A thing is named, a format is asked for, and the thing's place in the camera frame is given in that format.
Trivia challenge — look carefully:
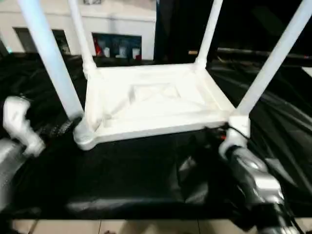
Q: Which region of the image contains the white plastic table top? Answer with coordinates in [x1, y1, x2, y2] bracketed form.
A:
[72, 62, 251, 152]

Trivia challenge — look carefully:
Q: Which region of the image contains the black mat cloth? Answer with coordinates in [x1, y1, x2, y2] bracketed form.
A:
[0, 51, 312, 231]

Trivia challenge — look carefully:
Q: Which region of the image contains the black fabric backdrop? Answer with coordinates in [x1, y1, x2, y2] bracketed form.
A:
[154, 0, 312, 62]

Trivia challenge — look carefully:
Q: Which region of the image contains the white glass door cabinet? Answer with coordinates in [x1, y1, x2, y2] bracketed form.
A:
[0, 0, 157, 61]

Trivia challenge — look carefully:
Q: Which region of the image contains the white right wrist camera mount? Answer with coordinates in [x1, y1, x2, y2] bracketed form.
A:
[217, 115, 252, 157]

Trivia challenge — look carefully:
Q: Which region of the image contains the grey metal rail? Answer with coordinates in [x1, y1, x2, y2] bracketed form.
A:
[216, 47, 312, 59]

